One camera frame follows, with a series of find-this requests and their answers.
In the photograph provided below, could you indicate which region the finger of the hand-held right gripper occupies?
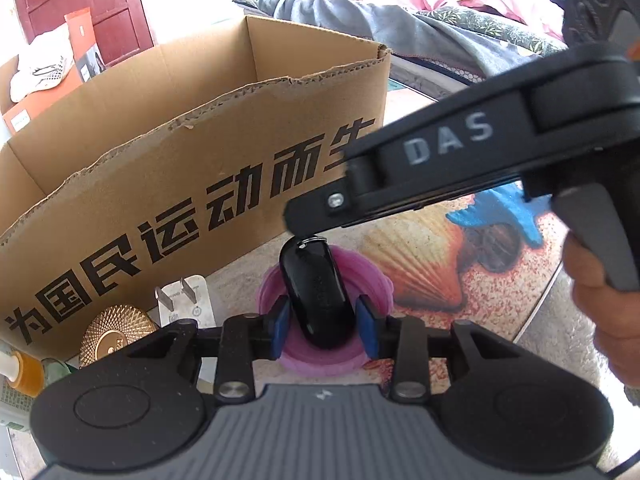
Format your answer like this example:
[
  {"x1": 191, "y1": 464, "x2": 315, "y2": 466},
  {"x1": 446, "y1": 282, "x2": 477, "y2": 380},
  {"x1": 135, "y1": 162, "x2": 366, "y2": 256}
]
[{"x1": 283, "y1": 183, "x2": 427, "y2": 237}]

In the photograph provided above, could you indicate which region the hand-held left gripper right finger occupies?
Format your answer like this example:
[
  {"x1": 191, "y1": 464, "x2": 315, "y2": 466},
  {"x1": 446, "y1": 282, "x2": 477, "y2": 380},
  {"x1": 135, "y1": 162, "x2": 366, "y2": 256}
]
[{"x1": 354, "y1": 297, "x2": 523, "y2": 406}]

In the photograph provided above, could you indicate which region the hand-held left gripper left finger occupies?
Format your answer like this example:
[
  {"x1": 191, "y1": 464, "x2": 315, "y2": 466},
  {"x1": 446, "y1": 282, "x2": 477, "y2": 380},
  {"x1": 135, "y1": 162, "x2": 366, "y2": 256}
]
[{"x1": 125, "y1": 296, "x2": 291, "y2": 406}]

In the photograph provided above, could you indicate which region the pink silicone cup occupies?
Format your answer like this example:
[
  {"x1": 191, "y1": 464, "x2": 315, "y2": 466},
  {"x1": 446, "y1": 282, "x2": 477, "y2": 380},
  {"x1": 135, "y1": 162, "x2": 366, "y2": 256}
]
[{"x1": 256, "y1": 245, "x2": 394, "y2": 376}]

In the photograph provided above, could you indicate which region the black car key fob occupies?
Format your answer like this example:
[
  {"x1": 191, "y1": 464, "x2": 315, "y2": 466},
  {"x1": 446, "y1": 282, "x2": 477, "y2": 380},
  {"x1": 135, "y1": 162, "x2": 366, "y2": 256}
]
[{"x1": 278, "y1": 236, "x2": 357, "y2": 351}]

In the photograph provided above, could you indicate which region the green dropper bottle orange cap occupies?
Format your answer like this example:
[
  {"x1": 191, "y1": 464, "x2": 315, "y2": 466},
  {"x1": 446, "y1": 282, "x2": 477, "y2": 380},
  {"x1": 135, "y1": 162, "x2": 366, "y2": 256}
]
[{"x1": 0, "y1": 350, "x2": 76, "y2": 397}]

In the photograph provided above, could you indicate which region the person's right hand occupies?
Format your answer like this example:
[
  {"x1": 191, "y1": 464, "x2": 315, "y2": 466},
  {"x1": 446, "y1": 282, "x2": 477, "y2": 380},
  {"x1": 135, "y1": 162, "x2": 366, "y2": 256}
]
[{"x1": 563, "y1": 235, "x2": 640, "y2": 407}]

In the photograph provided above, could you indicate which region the floral quilt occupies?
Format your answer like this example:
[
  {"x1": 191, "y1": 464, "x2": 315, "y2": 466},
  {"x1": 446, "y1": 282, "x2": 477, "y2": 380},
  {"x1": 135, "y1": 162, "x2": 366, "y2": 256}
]
[{"x1": 415, "y1": 5, "x2": 567, "y2": 57}]

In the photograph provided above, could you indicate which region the white charger plug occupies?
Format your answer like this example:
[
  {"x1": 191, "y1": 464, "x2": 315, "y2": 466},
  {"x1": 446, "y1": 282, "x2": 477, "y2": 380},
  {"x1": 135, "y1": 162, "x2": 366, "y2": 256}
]
[{"x1": 154, "y1": 275, "x2": 217, "y2": 332}]

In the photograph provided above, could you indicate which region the seashell printed mat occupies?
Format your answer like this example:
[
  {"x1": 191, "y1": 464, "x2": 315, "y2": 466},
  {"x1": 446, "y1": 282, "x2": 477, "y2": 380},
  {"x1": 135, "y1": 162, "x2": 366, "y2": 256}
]
[{"x1": 150, "y1": 87, "x2": 571, "y2": 386}]

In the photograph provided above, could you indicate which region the gold round patterned disc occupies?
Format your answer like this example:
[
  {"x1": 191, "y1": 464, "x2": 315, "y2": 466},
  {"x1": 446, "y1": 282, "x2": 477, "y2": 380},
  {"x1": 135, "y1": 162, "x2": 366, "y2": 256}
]
[{"x1": 79, "y1": 307, "x2": 160, "y2": 369}]

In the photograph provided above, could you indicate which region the large printed cardboard box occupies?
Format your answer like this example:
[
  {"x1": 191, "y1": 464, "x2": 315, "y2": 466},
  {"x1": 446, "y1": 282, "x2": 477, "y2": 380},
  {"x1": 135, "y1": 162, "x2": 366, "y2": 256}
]
[{"x1": 0, "y1": 14, "x2": 393, "y2": 361}]

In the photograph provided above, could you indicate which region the grey blanket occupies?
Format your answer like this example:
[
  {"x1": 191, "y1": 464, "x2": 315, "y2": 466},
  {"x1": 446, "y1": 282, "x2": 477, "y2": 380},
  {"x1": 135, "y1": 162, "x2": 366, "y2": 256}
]
[{"x1": 235, "y1": 0, "x2": 566, "y2": 86}]

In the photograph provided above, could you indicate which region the clear plastic bag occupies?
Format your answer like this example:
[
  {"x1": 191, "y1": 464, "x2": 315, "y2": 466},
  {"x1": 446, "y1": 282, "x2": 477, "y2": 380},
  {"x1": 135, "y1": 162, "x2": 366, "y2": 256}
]
[{"x1": 0, "y1": 376, "x2": 33, "y2": 431}]

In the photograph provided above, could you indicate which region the orange product box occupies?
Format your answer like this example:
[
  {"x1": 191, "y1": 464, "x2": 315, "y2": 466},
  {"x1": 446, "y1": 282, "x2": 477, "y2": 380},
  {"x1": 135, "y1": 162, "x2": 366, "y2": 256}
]
[{"x1": 0, "y1": 7, "x2": 108, "y2": 136}]

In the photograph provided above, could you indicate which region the white crumpled cloth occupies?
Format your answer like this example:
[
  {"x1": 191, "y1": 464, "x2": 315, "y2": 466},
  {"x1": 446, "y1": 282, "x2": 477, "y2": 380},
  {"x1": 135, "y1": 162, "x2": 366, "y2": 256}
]
[{"x1": 10, "y1": 25, "x2": 76, "y2": 103}]

